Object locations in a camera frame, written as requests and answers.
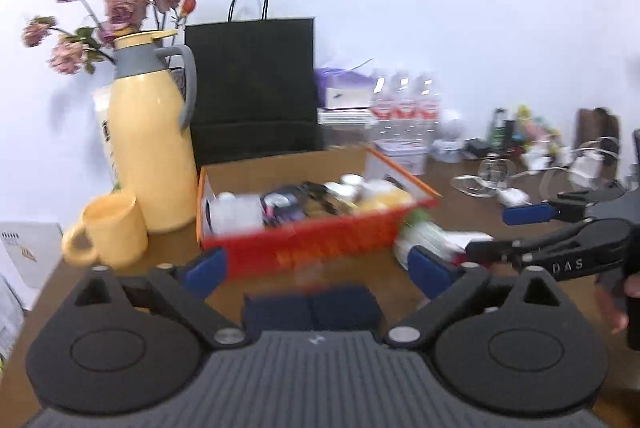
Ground dark blue zip pouch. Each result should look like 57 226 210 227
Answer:
241 284 383 338

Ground black braided cable pink tie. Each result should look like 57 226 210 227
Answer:
260 185 308 228

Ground person's right hand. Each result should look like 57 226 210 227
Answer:
594 269 640 334

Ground green white plastic bag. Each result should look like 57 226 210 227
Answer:
393 208 492 270

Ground yellow ceramic mug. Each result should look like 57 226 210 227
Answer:
61 192 149 269

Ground white toy robot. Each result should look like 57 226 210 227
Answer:
432 109 465 163

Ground white desk calendar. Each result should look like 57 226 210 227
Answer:
1 221 62 311

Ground red cardboard box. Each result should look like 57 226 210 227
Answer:
196 147 442 280

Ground water bottle pack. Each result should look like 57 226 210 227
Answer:
370 70 442 150

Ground purple tissue pack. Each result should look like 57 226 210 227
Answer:
314 68 376 111

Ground black paper shopping bag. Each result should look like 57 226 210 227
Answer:
184 0 322 168

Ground white charger cables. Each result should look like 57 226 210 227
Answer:
450 135 632 209

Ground yellow thermos jug grey handle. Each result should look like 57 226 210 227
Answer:
107 30 198 233

